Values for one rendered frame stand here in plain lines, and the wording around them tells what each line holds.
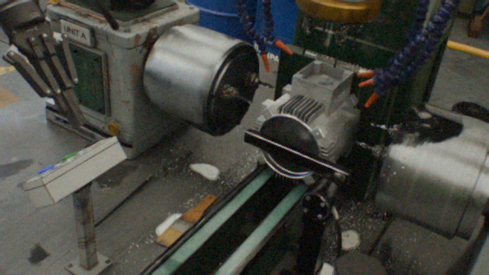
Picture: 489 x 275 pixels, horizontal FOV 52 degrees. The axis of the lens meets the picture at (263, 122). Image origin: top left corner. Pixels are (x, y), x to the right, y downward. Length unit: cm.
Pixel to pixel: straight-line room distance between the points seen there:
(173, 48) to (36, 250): 54
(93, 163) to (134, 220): 30
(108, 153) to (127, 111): 37
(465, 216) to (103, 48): 90
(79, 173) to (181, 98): 36
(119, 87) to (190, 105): 22
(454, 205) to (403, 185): 10
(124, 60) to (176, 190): 35
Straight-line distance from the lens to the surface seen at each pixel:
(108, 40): 129
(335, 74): 122
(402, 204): 104
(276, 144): 109
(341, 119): 116
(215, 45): 120
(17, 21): 98
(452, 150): 101
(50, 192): 92
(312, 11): 103
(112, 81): 133
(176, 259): 98
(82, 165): 95
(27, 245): 121
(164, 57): 123
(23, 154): 148
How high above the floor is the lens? 163
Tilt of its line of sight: 31 degrees down
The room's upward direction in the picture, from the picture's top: 7 degrees clockwise
